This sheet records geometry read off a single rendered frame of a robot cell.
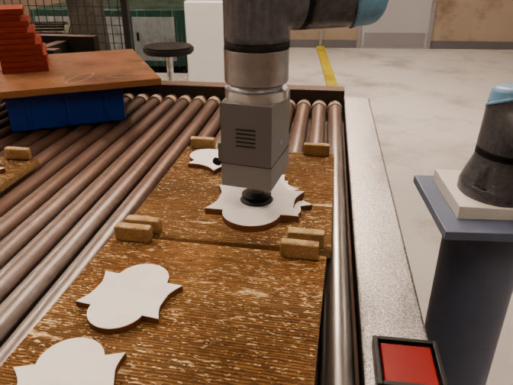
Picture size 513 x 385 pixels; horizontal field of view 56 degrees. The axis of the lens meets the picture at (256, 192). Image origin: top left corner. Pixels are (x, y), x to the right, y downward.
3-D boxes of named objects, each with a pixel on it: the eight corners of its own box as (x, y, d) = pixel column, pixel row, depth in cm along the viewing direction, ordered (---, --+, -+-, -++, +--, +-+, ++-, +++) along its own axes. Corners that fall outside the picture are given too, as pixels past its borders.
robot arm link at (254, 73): (213, 51, 53) (238, 40, 60) (214, 92, 55) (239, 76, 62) (279, 55, 51) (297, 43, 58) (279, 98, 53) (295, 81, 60)
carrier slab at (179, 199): (333, 160, 113) (333, 153, 112) (330, 259, 77) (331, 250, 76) (188, 152, 118) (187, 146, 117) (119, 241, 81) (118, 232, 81)
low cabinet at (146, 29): (211, 48, 765) (208, -3, 732) (189, 74, 604) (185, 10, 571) (92, 47, 776) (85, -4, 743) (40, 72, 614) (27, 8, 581)
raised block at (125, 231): (154, 238, 79) (153, 224, 78) (150, 244, 77) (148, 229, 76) (119, 234, 80) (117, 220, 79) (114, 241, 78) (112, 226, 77)
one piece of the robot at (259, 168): (223, 54, 62) (226, 171, 69) (194, 69, 54) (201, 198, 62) (297, 59, 59) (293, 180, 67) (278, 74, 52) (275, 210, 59)
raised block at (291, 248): (319, 255, 75) (320, 240, 74) (318, 262, 73) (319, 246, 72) (281, 251, 76) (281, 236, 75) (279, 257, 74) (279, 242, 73)
